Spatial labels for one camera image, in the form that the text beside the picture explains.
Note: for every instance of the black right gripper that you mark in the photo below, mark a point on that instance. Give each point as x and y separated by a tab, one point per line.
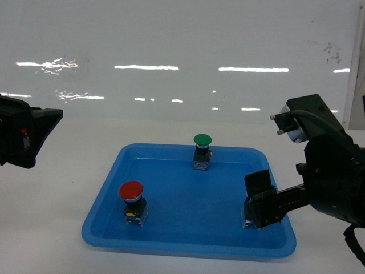
333	184

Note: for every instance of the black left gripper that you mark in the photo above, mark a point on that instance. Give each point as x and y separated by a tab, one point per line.
24	130

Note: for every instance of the red mushroom push button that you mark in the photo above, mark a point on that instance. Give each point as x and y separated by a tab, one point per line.
135	210

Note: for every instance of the green mushroom push button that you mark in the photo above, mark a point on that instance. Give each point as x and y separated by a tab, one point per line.
202	153

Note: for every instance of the blue plastic tray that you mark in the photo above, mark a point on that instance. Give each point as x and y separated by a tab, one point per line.
191	213

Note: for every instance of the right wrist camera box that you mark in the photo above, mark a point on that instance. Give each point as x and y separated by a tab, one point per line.
287	124

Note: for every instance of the whiteboard frame edge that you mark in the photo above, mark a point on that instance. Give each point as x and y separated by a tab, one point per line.
353	117

